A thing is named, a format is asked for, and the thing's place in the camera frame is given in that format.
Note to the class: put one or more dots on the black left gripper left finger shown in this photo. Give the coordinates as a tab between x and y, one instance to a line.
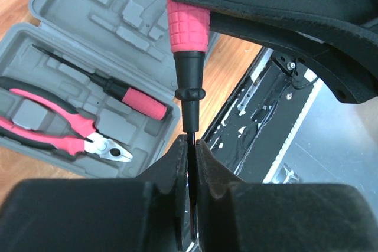
145	213

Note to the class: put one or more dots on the pink black screwdriver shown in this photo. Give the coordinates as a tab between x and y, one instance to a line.
188	27
119	90

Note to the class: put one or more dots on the grey plastic tool case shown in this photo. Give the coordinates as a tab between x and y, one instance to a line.
126	40

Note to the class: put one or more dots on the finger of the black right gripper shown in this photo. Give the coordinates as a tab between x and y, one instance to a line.
336	39

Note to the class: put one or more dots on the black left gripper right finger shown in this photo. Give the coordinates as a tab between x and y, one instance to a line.
234	215

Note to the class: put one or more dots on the pink handled pliers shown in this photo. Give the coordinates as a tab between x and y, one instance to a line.
50	123

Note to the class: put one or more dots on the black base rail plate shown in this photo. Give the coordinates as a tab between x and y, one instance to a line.
254	128

